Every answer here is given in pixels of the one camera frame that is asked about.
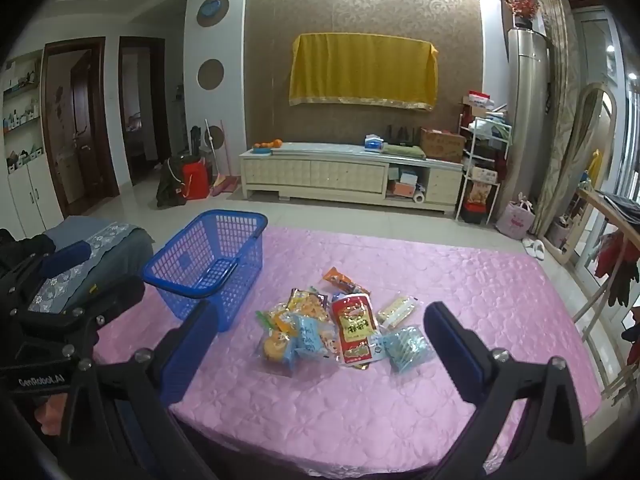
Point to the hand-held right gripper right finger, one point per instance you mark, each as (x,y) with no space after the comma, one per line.
(452,355)

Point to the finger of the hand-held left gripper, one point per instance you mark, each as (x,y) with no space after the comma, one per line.
(62,262)
(110,300)

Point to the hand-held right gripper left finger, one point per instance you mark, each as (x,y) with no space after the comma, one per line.
(186,355)

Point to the small light blue snack packet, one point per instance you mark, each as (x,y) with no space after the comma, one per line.
(407,347)

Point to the blue plastic basket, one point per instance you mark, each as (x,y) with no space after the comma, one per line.
(172,285)

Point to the pale cracker snack packet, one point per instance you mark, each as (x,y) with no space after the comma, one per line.
(397,310)

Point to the orange bun snack packet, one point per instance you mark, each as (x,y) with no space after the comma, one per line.
(276,349)

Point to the yellow green-tipped snack packet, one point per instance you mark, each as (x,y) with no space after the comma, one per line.
(274,317)

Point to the large red snack packet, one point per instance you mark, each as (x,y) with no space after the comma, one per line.
(355,327)

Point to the yellow peanut snack packet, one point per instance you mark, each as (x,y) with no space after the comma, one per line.
(307,302)

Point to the orange sausage snack packet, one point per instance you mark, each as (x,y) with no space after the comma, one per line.
(337,277)

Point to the dark cloth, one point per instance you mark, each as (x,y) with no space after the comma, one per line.
(25,247)

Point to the grey chair cover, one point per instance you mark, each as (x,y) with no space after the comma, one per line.
(100,245)

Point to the pink quilted tablecloth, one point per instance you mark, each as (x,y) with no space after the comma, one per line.
(350,410)

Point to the dark bag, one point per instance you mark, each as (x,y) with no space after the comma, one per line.
(170,185)

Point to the white slipper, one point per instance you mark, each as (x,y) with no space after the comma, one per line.
(539,251)
(529,245)

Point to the pink bag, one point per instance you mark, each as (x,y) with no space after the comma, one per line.
(515,222)

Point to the red bag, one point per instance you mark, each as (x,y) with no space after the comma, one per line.
(196,180)

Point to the dark wooden door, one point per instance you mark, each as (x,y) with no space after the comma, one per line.
(82,110)

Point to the white paper roll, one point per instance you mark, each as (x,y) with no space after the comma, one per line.
(419,197)

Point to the pink broom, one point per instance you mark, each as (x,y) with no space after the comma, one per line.
(225,186)

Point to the orange printed box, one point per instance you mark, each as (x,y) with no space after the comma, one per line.
(482,193)

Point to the white storage rack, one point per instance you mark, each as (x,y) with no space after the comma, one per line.
(463,185)

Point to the red garment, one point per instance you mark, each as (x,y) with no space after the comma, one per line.
(607,255)

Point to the white mop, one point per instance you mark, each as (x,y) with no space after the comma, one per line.
(210,137)

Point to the cardboard box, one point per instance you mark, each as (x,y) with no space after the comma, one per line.
(442,146)

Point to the green cushion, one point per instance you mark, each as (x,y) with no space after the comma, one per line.
(402,151)

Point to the wooden drying rack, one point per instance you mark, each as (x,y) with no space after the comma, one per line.
(595,200)

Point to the cream television cabinet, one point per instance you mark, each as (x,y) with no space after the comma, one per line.
(300,175)

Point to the plate of oranges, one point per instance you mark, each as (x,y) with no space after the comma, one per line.
(267,146)

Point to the blue tissue box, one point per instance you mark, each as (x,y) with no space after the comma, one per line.
(374,144)

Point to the row of dark bottles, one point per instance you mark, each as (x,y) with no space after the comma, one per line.
(400,135)

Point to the silver tower air conditioner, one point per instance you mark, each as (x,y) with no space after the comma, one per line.
(525,110)

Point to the round plaque with blue plate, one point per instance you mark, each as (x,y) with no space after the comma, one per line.
(212,10)

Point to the yellow cloth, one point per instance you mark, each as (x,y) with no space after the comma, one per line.
(360,70)

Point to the glass balcony door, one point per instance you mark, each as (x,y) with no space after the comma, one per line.
(600,45)

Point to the red flower vase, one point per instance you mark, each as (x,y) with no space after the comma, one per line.
(522,7)

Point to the white wall shelf cabinet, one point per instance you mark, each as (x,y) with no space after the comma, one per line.
(25,195)

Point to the round brown wall plaque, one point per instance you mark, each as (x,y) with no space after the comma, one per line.
(218,135)
(210,75)

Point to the dark wooden door frame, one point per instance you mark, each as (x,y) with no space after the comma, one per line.
(142,40)

